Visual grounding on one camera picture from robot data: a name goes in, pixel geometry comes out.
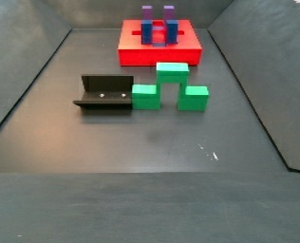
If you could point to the blue U-shaped block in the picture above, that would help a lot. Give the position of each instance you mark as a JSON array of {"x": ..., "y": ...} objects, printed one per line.
[{"x": 159, "y": 33}]

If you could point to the red board base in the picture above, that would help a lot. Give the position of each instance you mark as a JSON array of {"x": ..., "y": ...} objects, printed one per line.
[{"x": 135, "y": 54}]

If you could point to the green stepped arch block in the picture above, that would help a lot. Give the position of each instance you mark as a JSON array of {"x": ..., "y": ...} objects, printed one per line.
[{"x": 191, "y": 97}]

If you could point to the black angled bracket holder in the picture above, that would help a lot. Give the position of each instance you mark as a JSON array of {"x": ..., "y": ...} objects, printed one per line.
[{"x": 105, "y": 91}]

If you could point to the purple U-shaped block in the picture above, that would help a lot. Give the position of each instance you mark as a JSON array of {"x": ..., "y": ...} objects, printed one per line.
[{"x": 150, "y": 13}]

